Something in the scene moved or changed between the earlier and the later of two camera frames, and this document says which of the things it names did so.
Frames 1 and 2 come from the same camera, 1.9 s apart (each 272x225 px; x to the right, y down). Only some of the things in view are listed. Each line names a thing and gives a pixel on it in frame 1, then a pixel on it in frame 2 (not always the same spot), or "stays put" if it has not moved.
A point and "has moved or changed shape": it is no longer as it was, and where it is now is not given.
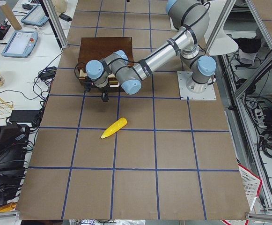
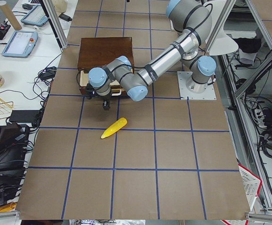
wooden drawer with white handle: [81, 73] has moved or changed shape
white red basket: [252, 184] stays put
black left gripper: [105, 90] -> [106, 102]
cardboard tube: [14, 22] stays put
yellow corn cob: [116, 126] stays put
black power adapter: [65, 17] stays put
